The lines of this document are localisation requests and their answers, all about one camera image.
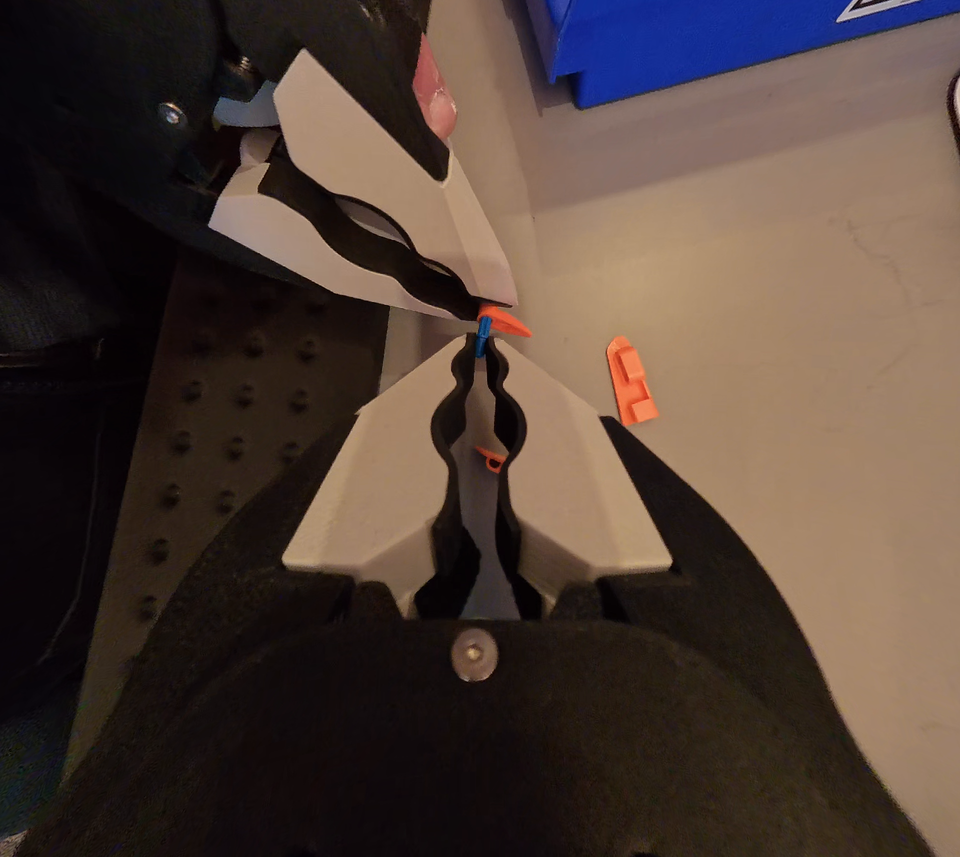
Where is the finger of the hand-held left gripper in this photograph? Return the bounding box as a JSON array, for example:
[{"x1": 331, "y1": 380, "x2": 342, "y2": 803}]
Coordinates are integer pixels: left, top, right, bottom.
[
  {"x1": 272, "y1": 49, "x2": 520, "y2": 309},
  {"x1": 207, "y1": 150, "x2": 483, "y2": 320}
]

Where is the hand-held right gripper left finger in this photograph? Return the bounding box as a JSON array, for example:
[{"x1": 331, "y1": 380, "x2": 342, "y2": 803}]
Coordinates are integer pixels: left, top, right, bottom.
[{"x1": 281, "y1": 335, "x2": 482, "y2": 618}]

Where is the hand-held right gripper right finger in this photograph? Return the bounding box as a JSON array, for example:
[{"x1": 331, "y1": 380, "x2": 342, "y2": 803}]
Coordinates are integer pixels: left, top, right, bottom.
[{"x1": 487, "y1": 335, "x2": 675, "y2": 618}]

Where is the person's left forearm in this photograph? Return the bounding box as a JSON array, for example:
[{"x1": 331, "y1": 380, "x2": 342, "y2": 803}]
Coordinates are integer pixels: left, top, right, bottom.
[{"x1": 0, "y1": 182, "x2": 181, "y2": 356}]

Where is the person's left hand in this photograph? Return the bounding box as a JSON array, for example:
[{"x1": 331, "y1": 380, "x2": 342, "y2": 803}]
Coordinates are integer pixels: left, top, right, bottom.
[{"x1": 292, "y1": 0, "x2": 459, "y2": 140}]

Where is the black perforated pad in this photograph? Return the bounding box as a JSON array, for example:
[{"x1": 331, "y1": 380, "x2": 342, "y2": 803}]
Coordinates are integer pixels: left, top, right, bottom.
[{"x1": 67, "y1": 257, "x2": 391, "y2": 761}]

